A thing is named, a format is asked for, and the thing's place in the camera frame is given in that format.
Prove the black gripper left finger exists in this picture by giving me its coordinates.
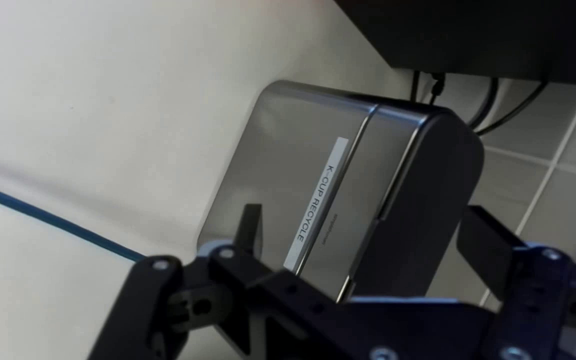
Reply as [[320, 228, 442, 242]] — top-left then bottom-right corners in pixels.
[[86, 202, 283, 360]]

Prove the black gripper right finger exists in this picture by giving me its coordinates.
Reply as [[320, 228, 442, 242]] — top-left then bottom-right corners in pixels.
[[455, 204, 576, 360]]

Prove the stainless steel countertop bin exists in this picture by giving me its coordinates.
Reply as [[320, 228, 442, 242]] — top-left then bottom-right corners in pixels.
[[196, 78, 488, 306]]

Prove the black silver Keurig coffee machine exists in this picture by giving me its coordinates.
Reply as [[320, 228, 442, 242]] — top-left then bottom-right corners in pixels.
[[332, 0, 576, 90]]

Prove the blue grey power cable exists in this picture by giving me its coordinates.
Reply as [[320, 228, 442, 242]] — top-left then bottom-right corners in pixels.
[[0, 175, 148, 265]]

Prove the black coffee machine power cord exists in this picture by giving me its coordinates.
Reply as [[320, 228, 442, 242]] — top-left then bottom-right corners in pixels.
[[407, 69, 552, 138]]

